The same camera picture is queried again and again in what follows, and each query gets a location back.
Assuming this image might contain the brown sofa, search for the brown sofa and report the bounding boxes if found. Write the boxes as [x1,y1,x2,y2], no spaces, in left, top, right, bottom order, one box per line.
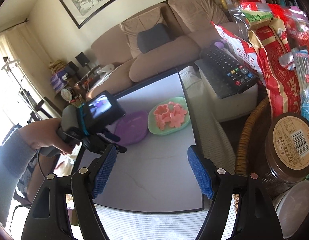
[86,0,242,99]

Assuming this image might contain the black tv remote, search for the black tv remote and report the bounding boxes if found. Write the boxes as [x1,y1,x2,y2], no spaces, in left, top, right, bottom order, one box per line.
[196,45,257,99]

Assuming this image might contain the striped table cloth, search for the striped table cloth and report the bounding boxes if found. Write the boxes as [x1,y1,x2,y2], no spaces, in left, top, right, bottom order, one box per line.
[64,194,239,240]

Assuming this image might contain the person left hand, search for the person left hand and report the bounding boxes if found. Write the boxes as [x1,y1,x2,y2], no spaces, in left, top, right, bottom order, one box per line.
[19,118,75,155]

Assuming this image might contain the red snack bag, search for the red snack bag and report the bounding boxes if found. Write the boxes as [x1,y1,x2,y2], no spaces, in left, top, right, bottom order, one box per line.
[248,18,301,118]

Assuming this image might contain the wicker basket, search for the wicker basket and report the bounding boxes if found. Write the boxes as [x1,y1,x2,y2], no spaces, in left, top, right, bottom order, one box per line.
[235,98,272,176]

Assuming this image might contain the white lid container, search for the white lid container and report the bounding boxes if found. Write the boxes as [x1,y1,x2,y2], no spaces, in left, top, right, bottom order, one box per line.
[272,180,309,239]

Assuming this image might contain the dark grey cushion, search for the dark grey cushion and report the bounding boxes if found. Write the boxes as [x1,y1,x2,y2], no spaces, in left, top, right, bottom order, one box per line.
[137,23,176,54]

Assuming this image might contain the pink flower cutter in plate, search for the pink flower cutter in plate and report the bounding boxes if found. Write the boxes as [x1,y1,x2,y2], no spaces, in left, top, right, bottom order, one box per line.
[169,110,187,128]

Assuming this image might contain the green plastic plate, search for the green plastic plate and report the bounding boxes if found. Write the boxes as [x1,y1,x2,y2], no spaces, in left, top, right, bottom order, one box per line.
[148,96,190,135]

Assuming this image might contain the brown lid jar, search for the brown lid jar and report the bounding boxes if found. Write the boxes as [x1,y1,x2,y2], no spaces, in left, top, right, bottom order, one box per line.
[265,113,309,184]

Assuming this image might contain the white red text bag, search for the white red text bag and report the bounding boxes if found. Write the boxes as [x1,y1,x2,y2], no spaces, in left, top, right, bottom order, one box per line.
[211,22,263,79]

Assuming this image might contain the purple plastic plate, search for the purple plastic plate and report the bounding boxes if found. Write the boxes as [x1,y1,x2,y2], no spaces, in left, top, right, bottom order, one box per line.
[114,111,148,146]

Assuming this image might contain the black white storage box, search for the black white storage box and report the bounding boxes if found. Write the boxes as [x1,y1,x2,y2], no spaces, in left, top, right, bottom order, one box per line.
[94,70,203,213]

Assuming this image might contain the white storage container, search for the white storage container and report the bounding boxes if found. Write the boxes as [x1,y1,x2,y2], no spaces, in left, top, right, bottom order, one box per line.
[195,59,258,122]

